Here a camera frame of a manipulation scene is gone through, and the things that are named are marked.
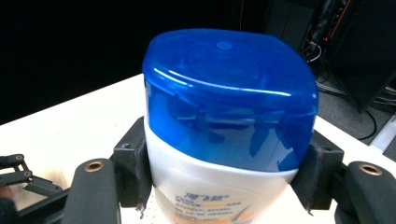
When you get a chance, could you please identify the grey metal desk frame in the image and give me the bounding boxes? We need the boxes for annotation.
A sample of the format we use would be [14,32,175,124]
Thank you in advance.
[369,115,396,153]

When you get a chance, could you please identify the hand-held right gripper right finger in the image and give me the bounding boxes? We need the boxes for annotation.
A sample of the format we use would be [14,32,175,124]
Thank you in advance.
[290,130,346,217]

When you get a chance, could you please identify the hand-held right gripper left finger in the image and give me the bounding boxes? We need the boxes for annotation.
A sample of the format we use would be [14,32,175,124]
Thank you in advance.
[112,116,154,216]

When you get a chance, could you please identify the white shampoo bottle blue cap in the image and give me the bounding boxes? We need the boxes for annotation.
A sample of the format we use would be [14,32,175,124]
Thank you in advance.
[142,28,319,224]

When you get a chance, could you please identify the black equipment case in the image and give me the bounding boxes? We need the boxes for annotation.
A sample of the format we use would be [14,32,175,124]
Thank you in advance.
[323,0,396,114]

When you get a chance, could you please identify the thin red cable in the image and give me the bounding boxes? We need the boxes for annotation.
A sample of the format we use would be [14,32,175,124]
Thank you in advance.
[323,0,353,42]

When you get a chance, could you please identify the black floor cable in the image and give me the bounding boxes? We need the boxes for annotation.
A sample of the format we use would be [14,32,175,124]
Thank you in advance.
[358,110,378,141]

